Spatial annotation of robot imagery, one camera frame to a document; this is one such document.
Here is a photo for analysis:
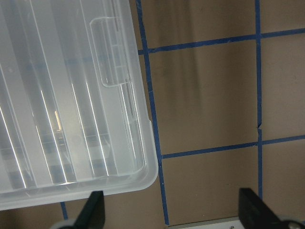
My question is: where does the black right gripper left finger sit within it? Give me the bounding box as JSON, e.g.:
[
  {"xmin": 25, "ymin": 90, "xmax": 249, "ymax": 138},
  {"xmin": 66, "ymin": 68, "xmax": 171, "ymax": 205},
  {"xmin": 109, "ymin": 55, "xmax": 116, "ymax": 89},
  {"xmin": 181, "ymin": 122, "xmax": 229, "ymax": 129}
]
[{"xmin": 74, "ymin": 191, "xmax": 105, "ymax": 229}]

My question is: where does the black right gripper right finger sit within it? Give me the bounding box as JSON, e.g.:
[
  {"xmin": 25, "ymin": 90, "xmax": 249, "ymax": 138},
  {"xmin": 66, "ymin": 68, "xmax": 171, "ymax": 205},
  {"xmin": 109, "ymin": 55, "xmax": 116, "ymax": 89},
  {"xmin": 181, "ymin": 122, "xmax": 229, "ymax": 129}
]
[{"xmin": 238, "ymin": 188, "xmax": 281, "ymax": 229}]

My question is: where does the clear plastic box lid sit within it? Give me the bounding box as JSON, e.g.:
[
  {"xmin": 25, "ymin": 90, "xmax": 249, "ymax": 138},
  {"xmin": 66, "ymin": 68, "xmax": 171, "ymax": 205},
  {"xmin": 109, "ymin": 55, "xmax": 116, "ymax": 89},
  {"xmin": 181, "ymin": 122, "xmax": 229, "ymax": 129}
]
[{"xmin": 0, "ymin": 0, "xmax": 158, "ymax": 210}]

